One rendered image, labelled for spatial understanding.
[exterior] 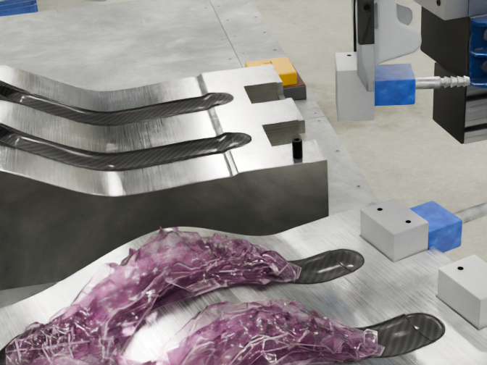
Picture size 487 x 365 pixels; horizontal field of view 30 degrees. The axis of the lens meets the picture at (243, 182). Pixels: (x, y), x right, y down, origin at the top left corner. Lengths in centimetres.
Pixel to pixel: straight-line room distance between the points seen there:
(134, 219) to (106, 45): 66
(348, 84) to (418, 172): 184
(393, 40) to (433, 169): 189
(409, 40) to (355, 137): 208
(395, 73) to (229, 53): 53
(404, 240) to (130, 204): 26
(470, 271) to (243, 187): 25
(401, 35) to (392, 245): 21
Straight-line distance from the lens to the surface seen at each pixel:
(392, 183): 266
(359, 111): 90
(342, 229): 82
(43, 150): 91
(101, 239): 87
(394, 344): 70
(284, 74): 121
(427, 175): 271
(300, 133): 95
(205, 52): 141
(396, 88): 90
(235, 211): 87
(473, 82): 121
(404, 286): 75
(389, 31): 86
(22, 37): 158
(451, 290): 72
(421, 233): 78
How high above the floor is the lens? 129
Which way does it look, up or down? 29 degrees down
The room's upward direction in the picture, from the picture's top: 5 degrees counter-clockwise
